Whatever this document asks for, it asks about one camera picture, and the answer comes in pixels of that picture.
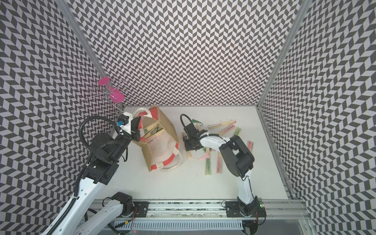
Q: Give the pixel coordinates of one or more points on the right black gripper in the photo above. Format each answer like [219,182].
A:
[188,147]

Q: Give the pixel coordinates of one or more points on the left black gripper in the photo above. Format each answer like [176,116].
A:
[135,131]

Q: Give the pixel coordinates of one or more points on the pink tassel folding fan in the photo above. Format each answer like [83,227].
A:
[225,123]

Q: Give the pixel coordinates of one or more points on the burlap red tote bag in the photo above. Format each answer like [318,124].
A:
[162,153]

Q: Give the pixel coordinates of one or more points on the pink blue folding fan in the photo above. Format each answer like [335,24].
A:
[250,145]

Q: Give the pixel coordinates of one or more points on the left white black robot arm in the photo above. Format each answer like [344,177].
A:
[101,166]

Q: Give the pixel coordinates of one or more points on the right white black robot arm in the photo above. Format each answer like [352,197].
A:
[237,157]

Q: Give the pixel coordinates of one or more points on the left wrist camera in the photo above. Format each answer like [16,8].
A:
[124,123]

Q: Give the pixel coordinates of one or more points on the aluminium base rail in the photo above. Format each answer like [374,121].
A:
[221,209]

